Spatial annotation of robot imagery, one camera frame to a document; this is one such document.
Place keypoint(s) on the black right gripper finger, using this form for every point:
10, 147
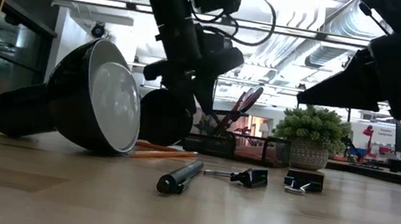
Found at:
349, 89

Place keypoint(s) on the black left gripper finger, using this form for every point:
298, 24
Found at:
207, 95
184, 93

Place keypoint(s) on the yellow pencil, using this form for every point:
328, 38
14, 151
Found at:
163, 154

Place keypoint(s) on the pink sticky note pad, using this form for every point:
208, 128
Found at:
249, 153

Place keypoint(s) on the short black marker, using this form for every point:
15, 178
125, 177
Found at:
179, 177

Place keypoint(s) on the black binder clip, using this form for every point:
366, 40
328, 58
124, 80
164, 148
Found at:
305, 179
254, 178

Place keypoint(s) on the black mesh desk organizer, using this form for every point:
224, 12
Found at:
211, 145

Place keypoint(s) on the red background lamp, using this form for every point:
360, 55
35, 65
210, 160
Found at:
368, 131

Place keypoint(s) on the green artificial potted plant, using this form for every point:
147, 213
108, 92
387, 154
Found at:
312, 127

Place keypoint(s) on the black desk lamp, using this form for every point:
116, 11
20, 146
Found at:
67, 109

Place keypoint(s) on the dark shelving unit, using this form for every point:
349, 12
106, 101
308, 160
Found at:
20, 20

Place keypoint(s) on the black dome camera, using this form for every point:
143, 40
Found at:
98, 29

